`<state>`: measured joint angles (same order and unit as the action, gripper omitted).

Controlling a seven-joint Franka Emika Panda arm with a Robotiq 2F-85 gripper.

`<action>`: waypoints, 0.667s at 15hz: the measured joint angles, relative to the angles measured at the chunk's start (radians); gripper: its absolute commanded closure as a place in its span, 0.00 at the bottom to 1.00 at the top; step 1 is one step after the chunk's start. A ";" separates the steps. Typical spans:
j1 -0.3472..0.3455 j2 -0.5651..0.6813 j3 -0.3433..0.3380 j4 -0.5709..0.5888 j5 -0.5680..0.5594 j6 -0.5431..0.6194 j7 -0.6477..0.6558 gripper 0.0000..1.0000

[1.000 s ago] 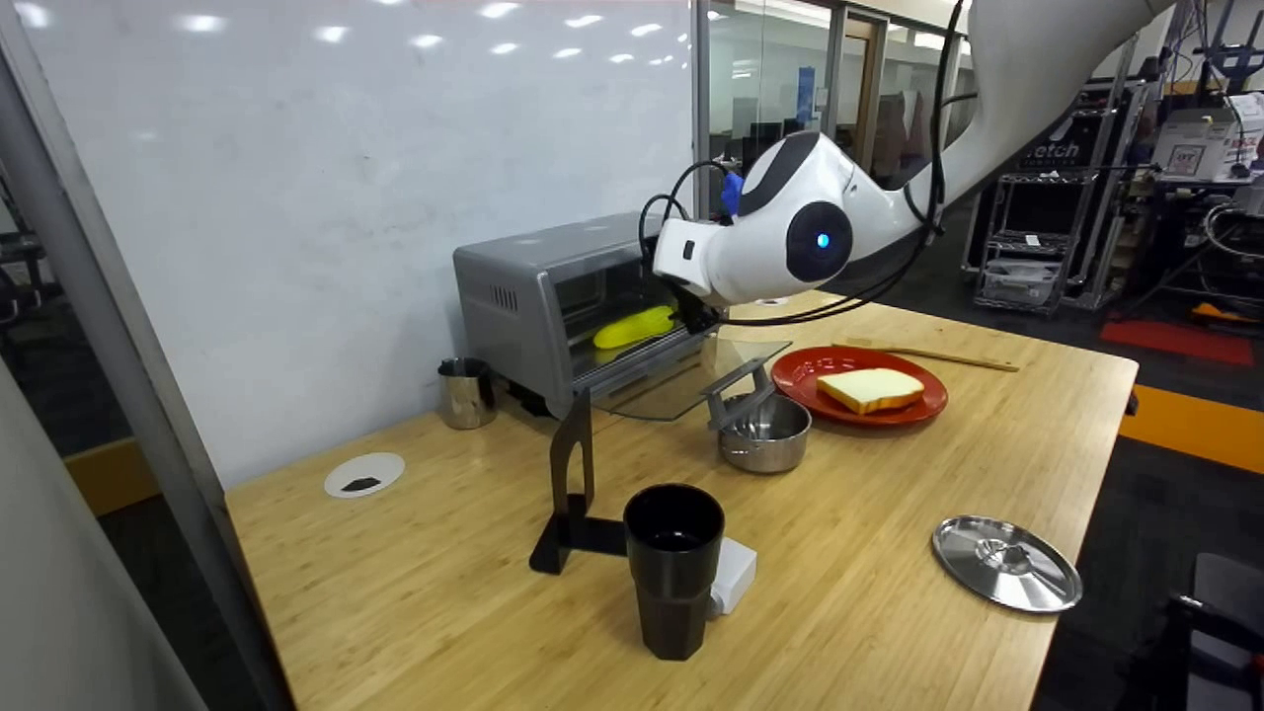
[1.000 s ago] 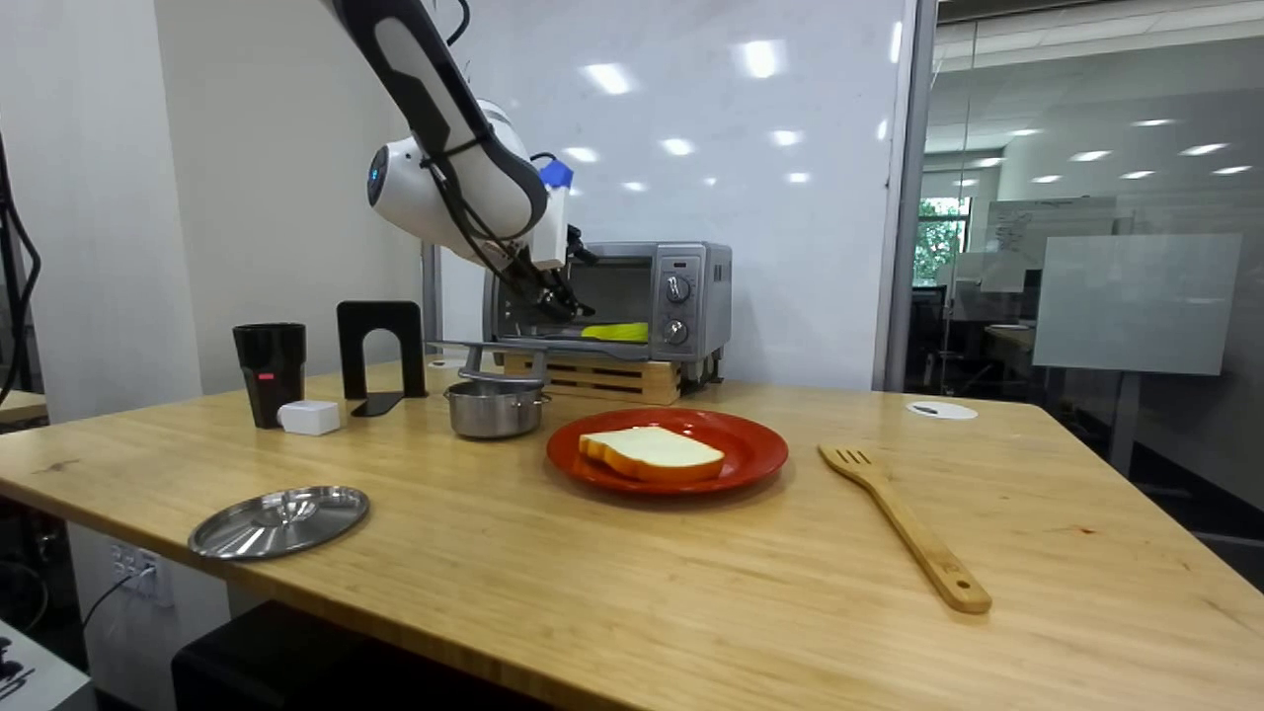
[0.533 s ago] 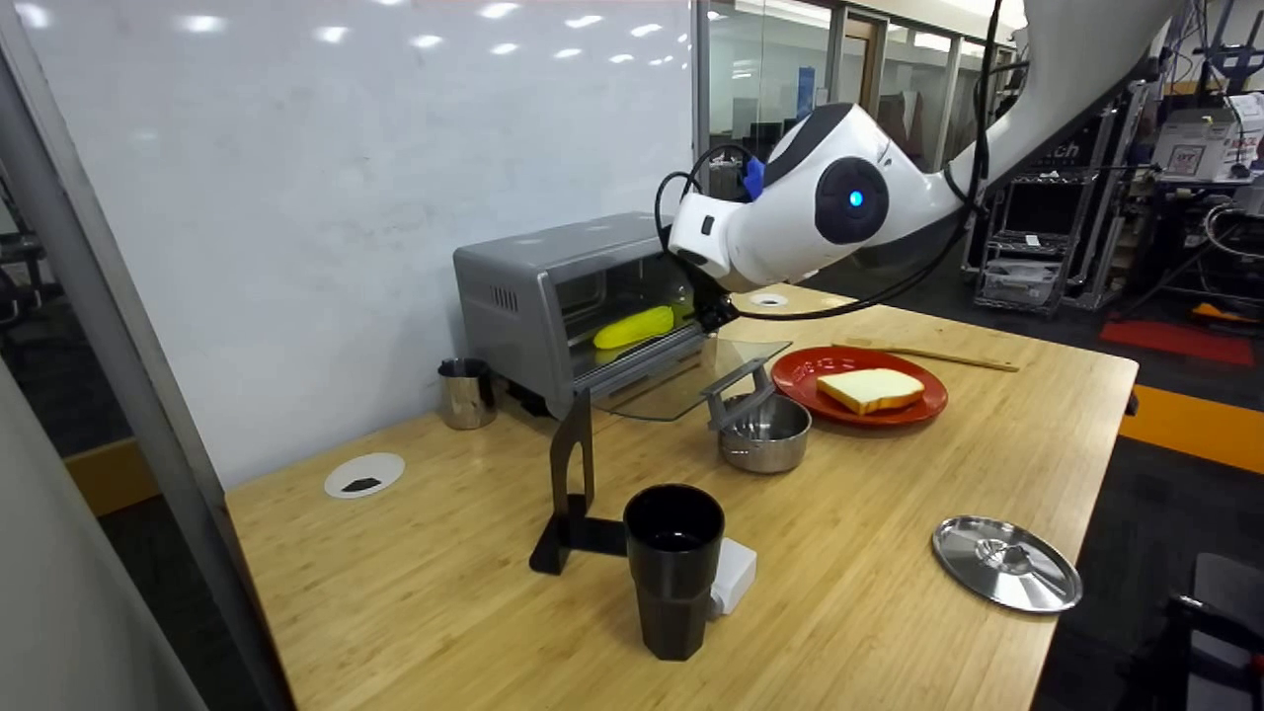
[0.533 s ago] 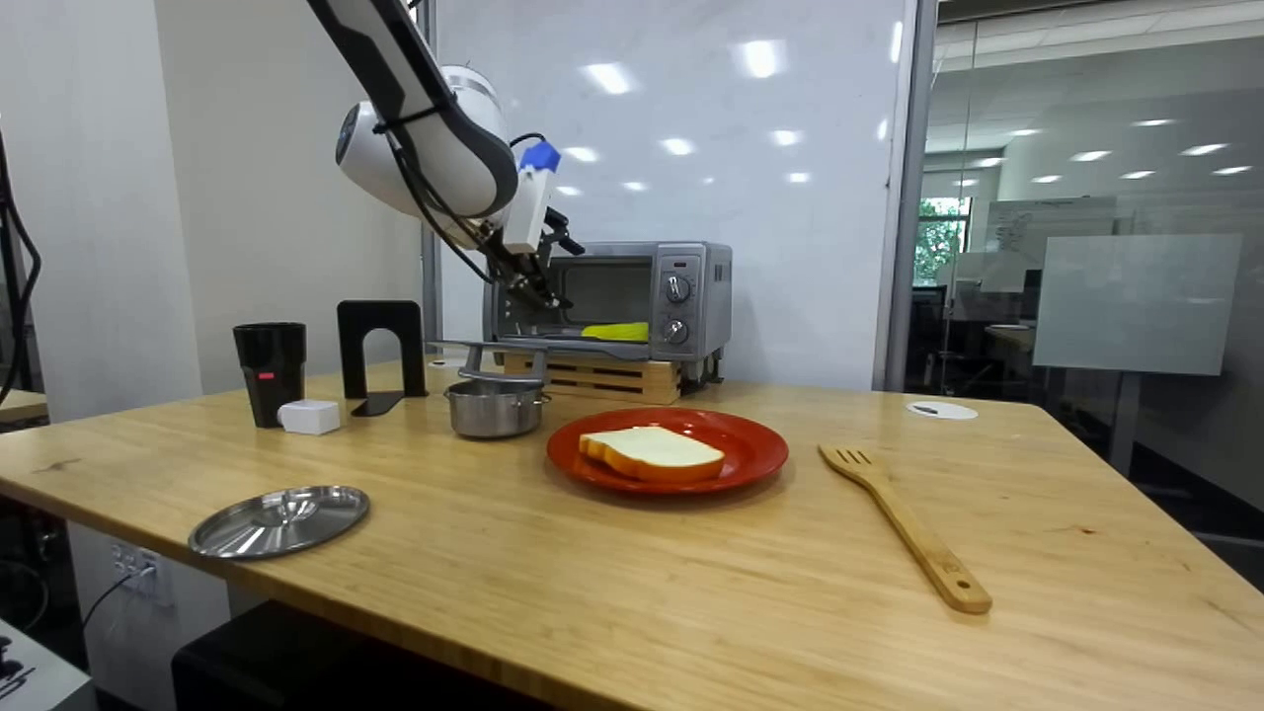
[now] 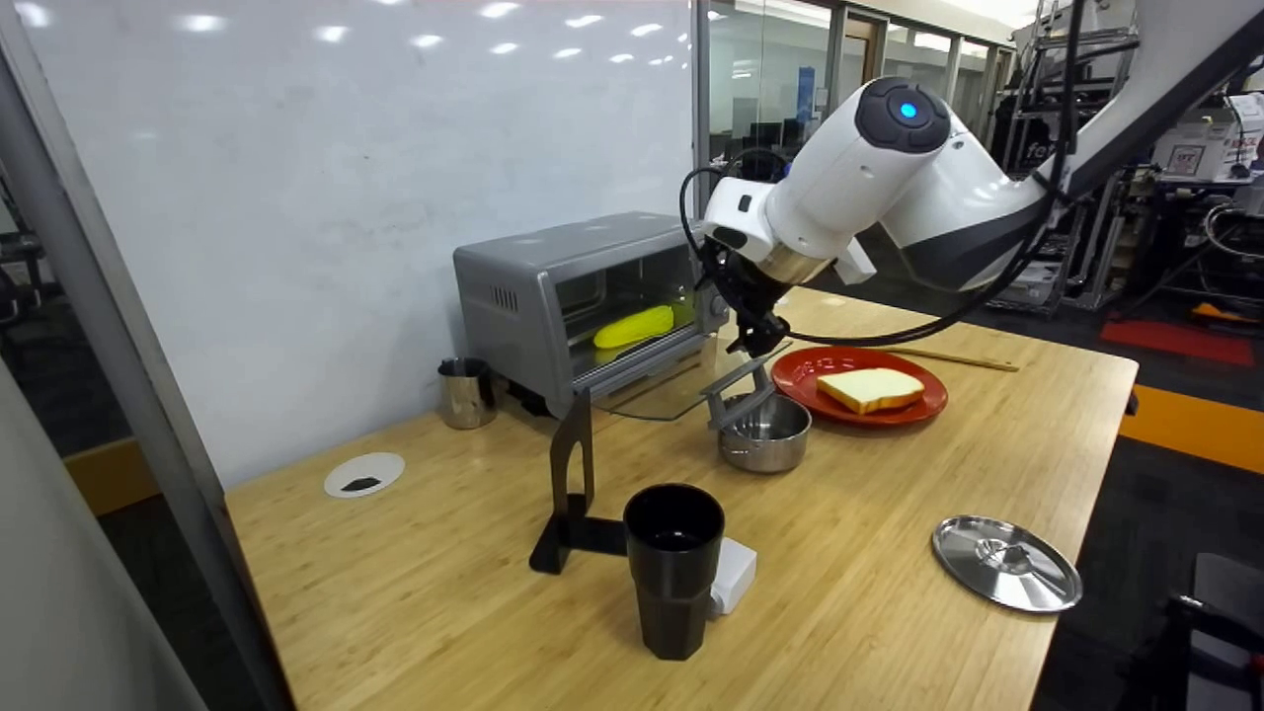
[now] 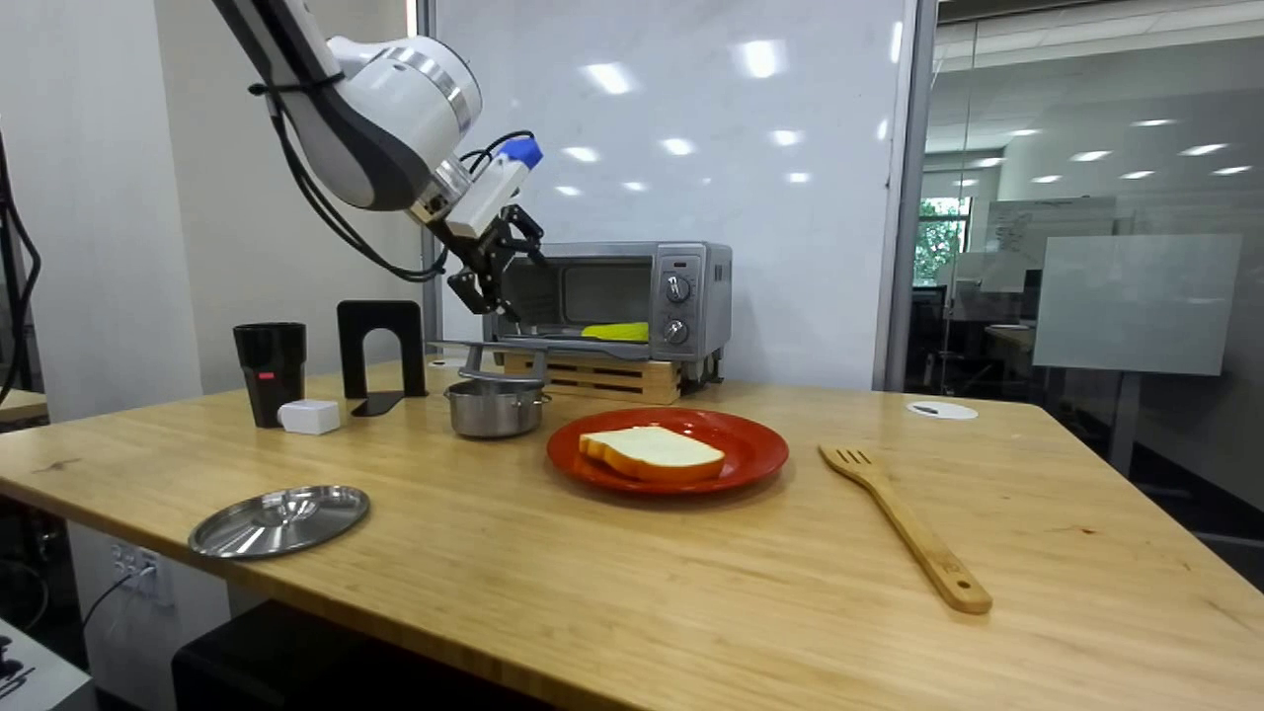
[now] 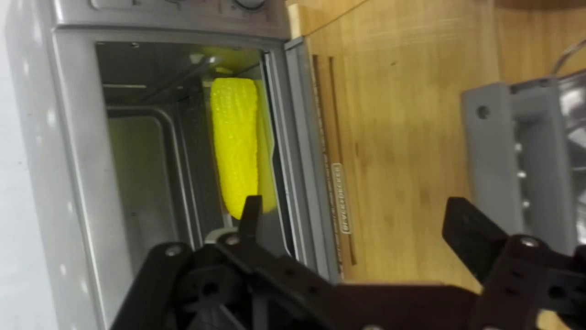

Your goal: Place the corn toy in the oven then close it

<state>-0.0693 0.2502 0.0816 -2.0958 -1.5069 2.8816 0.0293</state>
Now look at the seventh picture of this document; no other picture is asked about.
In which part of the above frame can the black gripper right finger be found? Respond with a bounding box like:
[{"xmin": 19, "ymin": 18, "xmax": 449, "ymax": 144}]
[{"xmin": 442, "ymin": 195, "xmax": 586, "ymax": 330}]

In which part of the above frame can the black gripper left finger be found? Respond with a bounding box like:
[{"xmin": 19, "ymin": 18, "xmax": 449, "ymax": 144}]
[{"xmin": 108, "ymin": 194, "xmax": 345, "ymax": 330}]

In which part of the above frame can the yellow corn toy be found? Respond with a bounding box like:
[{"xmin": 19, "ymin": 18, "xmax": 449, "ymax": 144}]
[{"xmin": 209, "ymin": 74, "xmax": 279, "ymax": 221}]

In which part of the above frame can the silver toaster oven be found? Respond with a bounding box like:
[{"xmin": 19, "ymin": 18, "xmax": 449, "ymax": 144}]
[{"xmin": 6, "ymin": 0, "xmax": 579, "ymax": 330}]

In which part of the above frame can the small steel pot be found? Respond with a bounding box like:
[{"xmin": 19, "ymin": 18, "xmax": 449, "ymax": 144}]
[{"xmin": 552, "ymin": 38, "xmax": 586, "ymax": 245}]

